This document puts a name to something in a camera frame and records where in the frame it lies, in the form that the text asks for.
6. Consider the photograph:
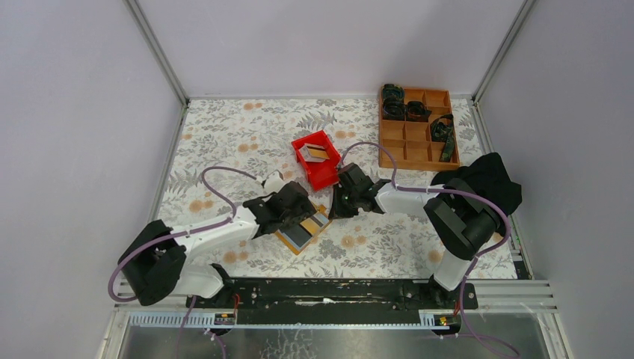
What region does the dark credit card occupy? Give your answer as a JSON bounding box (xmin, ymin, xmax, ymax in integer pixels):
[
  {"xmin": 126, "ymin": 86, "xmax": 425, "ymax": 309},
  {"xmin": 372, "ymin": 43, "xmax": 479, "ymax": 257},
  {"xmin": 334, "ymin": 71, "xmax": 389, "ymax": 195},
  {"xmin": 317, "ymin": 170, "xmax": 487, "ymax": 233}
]
[{"xmin": 280, "ymin": 225, "xmax": 312, "ymax": 253}]

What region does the gold VIP credit card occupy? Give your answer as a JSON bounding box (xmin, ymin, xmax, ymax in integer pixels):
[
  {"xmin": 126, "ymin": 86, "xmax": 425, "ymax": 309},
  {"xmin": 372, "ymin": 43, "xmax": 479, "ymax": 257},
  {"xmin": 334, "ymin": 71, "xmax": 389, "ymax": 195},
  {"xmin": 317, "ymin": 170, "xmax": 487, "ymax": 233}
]
[{"xmin": 300, "ymin": 212, "xmax": 330, "ymax": 236}]

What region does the yellow leather card holder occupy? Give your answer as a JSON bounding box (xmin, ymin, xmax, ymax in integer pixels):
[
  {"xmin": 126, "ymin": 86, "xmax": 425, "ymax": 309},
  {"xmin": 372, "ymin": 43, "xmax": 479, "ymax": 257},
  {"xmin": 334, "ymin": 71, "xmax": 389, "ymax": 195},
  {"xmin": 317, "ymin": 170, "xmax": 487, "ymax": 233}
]
[{"xmin": 275, "ymin": 205, "xmax": 330, "ymax": 255}]

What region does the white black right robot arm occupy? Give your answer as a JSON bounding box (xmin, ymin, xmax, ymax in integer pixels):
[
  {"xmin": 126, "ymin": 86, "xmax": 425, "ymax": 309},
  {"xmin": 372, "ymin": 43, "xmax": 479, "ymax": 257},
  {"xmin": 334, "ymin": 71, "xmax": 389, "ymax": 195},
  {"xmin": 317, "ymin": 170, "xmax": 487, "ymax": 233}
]
[{"xmin": 328, "ymin": 164, "xmax": 506, "ymax": 308}]

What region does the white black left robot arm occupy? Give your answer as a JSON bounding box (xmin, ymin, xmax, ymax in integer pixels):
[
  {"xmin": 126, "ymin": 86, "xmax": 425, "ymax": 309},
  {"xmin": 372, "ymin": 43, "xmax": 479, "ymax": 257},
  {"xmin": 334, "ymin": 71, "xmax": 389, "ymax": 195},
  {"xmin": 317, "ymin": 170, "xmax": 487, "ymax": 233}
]
[{"xmin": 108, "ymin": 181, "xmax": 317, "ymax": 307}]

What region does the red plastic bin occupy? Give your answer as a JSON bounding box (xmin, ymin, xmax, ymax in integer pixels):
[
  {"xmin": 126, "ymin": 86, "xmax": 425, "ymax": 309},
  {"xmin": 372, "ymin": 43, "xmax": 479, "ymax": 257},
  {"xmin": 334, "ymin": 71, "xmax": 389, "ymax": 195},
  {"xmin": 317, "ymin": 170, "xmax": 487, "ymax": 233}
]
[{"xmin": 291, "ymin": 130, "xmax": 341, "ymax": 191}]

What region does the brown compartment organizer tray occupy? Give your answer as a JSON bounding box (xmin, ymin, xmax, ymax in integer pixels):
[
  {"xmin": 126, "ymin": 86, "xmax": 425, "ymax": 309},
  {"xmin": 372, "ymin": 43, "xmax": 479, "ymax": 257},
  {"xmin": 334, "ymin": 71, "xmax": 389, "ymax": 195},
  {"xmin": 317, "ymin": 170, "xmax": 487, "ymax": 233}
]
[{"xmin": 378, "ymin": 87, "xmax": 461, "ymax": 171}]

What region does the rolled dark belt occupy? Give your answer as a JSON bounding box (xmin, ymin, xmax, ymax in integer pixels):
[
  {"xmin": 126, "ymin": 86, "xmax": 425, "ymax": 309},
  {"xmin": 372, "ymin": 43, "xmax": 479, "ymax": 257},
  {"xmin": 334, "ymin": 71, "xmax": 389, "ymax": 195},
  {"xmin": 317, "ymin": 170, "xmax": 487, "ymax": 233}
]
[
  {"xmin": 381, "ymin": 84, "xmax": 404, "ymax": 102},
  {"xmin": 406, "ymin": 101, "xmax": 432, "ymax": 123},
  {"xmin": 381, "ymin": 100, "xmax": 407, "ymax": 120}
]

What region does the black cloth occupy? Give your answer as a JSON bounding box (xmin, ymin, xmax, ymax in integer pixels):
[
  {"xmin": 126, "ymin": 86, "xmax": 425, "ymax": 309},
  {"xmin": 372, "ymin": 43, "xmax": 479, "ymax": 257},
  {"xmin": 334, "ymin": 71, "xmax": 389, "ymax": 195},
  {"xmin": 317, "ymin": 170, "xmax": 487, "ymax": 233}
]
[{"xmin": 431, "ymin": 153, "xmax": 523, "ymax": 215}]

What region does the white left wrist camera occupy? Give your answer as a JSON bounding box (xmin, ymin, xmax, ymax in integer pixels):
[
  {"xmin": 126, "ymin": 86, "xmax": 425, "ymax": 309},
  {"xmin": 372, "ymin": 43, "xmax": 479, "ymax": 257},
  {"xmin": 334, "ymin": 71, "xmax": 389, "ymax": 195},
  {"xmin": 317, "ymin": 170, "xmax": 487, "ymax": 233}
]
[{"xmin": 262, "ymin": 171, "xmax": 286, "ymax": 194}]

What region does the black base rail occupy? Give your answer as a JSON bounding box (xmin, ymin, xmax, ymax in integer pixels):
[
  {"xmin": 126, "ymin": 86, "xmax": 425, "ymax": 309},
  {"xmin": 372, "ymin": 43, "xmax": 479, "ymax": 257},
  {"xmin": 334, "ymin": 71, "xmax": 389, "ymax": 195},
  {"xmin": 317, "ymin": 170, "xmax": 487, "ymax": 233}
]
[{"xmin": 185, "ymin": 277, "xmax": 478, "ymax": 326}]

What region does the loose dark strap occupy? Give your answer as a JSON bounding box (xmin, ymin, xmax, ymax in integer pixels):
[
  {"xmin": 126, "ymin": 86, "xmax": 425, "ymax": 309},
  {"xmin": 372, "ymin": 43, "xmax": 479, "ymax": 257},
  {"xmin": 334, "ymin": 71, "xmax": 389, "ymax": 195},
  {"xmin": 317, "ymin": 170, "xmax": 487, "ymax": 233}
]
[{"xmin": 428, "ymin": 114, "xmax": 458, "ymax": 164}]

